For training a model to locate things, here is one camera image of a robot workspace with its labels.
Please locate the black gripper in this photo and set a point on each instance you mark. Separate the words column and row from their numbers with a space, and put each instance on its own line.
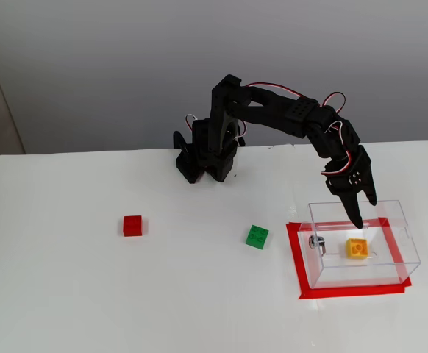
column 351, row 182

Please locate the yellow lego brick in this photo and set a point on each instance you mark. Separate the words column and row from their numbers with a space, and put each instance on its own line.
column 356, row 249

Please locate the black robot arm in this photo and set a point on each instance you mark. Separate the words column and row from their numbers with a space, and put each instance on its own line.
column 273, row 110

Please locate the transparent plastic box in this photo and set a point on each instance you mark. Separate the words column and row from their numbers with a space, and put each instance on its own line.
column 383, row 264

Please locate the green lego brick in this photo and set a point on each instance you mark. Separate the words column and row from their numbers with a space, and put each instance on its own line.
column 257, row 237

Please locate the red lego brick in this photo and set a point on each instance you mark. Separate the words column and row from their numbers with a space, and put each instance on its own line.
column 134, row 226

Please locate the silver cam lock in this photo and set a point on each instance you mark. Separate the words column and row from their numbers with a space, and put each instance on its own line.
column 316, row 242

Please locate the red tape square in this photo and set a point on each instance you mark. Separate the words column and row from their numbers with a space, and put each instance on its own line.
column 294, row 253

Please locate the black table clamp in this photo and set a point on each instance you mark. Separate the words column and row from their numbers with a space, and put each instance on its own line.
column 179, row 141

